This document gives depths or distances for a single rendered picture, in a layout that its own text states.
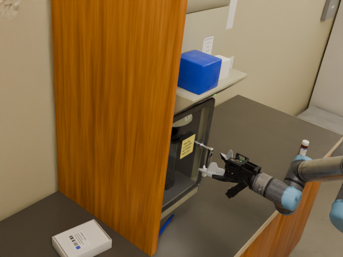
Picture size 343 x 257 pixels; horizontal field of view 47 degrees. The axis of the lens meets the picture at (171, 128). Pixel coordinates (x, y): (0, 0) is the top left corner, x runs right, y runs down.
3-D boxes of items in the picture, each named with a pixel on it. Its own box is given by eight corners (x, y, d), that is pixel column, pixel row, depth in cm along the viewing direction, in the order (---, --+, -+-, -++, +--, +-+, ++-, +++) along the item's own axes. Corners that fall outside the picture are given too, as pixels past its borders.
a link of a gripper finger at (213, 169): (200, 157, 142) (225, 160, 142) (198, 171, 145) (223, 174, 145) (200, 162, 140) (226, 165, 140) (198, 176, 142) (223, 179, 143)
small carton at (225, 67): (206, 75, 128) (209, 57, 125) (216, 72, 131) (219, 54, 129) (218, 80, 125) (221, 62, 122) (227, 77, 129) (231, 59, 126)
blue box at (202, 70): (171, 84, 118) (175, 55, 114) (191, 76, 126) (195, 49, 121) (199, 95, 113) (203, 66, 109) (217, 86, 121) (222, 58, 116)
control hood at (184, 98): (157, 117, 121) (161, 86, 116) (215, 89, 144) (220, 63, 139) (188, 131, 115) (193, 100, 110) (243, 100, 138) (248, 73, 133)
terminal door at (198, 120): (149, 220, 142) (160, 122, 122) (198, 183, 164) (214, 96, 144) (151, 221, 141) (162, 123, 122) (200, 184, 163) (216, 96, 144)
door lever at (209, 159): (200, 161, 155) (196, 164, 153) (203, 140, 150) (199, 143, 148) (211, 168, 152) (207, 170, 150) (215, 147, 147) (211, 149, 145)
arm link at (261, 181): (270, 190, 142) (260, 201, 136) (259, 184, 144) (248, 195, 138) (275, 173, 138) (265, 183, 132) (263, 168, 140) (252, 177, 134)
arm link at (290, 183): (304, 193, 147) (303, 184, 138) (292, 221, 145) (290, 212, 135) (284, 185, 151) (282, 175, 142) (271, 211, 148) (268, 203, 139)
